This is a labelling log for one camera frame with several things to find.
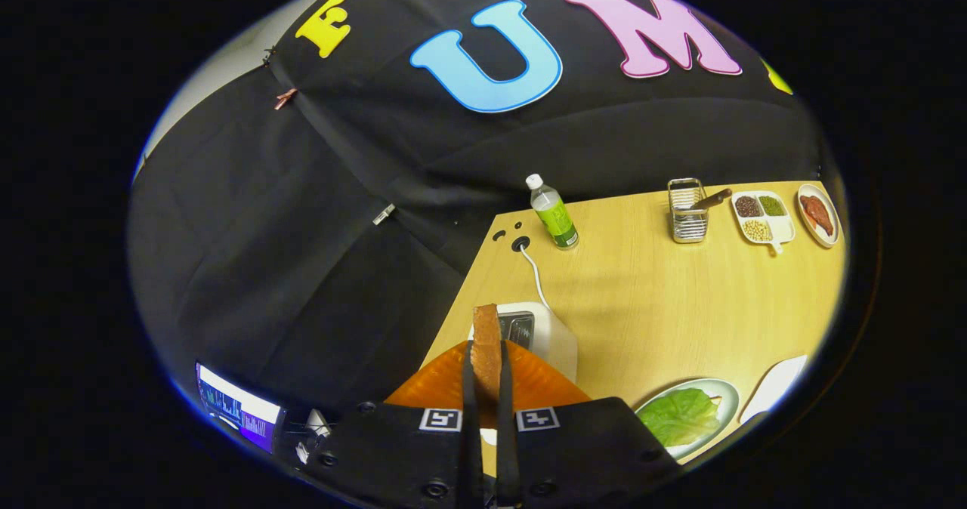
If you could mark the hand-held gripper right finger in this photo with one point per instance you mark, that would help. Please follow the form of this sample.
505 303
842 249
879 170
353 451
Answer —
505 418

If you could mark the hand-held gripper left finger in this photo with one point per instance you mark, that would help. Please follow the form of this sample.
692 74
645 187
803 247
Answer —
470 418

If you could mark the toasted bread slice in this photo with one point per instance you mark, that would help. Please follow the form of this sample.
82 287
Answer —
487 350

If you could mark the green lettuce leaf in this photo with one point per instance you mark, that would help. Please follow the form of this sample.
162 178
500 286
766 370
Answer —
680 418

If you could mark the white toaster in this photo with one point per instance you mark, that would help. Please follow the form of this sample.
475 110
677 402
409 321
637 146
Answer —
555 339

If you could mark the green label water bottle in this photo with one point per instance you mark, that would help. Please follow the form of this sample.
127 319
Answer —
555 218

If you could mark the silver cloth clip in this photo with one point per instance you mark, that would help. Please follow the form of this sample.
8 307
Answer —
384 214

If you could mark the pale green round plate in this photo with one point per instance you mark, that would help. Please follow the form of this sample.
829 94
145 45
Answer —
729 403

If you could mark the computer monitor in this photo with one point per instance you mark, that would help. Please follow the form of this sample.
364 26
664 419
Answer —
238 407

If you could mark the black backdrop cloth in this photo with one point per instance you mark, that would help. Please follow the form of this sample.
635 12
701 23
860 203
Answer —
302 229

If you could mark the white rectangular plate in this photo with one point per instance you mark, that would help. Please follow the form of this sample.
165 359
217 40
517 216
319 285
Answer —
774 388

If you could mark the white divided bean dish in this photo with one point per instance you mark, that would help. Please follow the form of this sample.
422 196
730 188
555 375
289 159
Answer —
786 226

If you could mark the copper cloth clip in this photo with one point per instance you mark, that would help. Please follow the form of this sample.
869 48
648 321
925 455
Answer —
285 99

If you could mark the white round meat plate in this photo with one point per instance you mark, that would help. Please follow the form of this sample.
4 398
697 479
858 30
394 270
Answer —
829 241

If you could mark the brown meat piece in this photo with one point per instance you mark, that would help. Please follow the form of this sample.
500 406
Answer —
818 214

